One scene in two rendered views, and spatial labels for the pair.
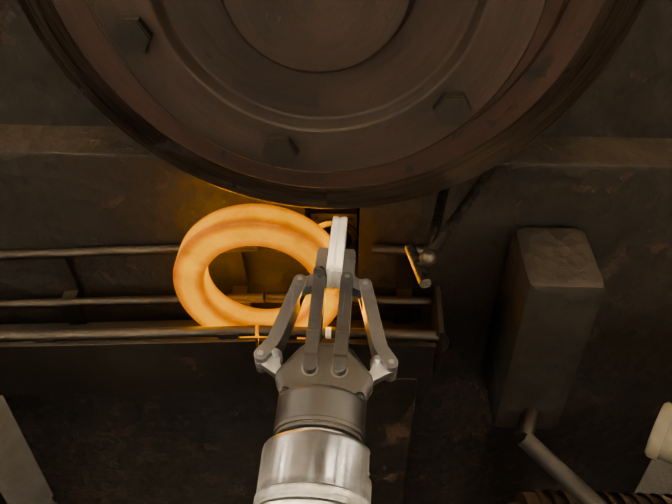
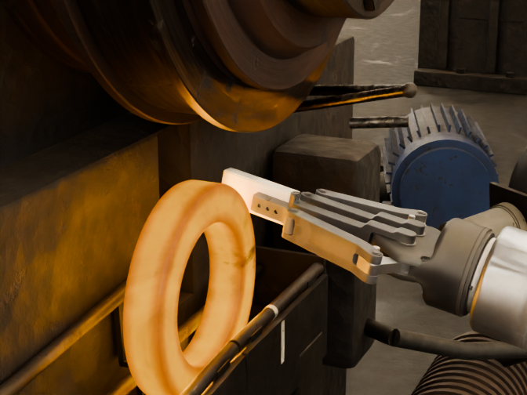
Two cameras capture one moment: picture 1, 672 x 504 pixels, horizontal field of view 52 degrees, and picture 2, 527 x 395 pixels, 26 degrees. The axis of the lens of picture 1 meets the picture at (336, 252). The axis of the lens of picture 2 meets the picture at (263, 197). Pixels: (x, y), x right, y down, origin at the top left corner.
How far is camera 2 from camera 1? 90 cm
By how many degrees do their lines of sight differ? 62
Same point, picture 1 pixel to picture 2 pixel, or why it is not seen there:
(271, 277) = not seen: hidden behind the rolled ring
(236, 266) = not seen: hidden behind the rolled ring
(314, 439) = (513, 231)
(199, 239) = (179, 238)
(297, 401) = (460, 236)
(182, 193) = (75, 233)
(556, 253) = (327, 144)
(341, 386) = (434, 237)
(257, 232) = (213, 202)
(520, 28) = not seen: outside the picture
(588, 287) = (375, 147)
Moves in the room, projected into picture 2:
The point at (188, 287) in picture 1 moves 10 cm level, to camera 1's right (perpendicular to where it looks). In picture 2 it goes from (169, 329) to (221, 282)
